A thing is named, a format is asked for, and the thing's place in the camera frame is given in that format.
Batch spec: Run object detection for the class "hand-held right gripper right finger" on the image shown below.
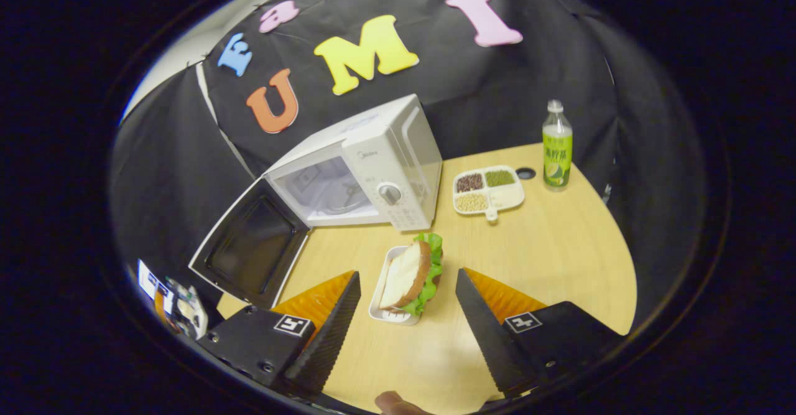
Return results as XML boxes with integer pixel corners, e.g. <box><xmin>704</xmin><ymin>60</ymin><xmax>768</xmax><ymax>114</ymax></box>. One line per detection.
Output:
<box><xmin>455</xmin><ymin>268</ymin><xmax>626</xmax><ymax>400</ymax></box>

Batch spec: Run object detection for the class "white divided dish of beans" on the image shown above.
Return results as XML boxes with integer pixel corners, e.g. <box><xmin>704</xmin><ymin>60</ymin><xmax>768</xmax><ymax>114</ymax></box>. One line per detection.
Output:
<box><xmin>452</xmin><ymin>165</ymin><xmax>525</xmax><ymax>221</ymax></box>

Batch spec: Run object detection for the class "small white rectangular tray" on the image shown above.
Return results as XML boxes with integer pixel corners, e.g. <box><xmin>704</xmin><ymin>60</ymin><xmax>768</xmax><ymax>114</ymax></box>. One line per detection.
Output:
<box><xmin>368</xmin><ymin>245</ymin><xmax>423</xmax><ymax>327</ymax></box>

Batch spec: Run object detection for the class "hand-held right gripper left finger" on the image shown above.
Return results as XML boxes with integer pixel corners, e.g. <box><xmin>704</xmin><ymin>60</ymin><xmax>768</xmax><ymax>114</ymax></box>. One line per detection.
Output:
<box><xmin>198</xmin><ymin>270</ymin><xmax>363</xmax><ymax>403</ymax></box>

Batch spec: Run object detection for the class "green drink bottle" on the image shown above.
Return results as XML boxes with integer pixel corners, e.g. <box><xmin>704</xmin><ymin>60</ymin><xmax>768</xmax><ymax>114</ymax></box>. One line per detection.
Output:
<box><xmin>542</xmin><ymin>100</ymin><xmax>573</xmax><ymax>189</ymax></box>

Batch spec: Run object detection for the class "sandwich with lettuce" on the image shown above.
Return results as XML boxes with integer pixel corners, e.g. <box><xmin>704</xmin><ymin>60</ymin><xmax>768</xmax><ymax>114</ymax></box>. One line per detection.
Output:
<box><xmin>378</xmin><ymin>232</ymin><xmax>444</xmax><ymax>316</ymax></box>

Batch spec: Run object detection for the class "white microwave oven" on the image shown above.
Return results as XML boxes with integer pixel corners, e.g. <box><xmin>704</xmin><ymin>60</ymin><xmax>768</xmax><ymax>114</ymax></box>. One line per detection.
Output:
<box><xmin>188</xmin><ymin>93</ymin><xmax>443</xmax><ymax>310</ymax></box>

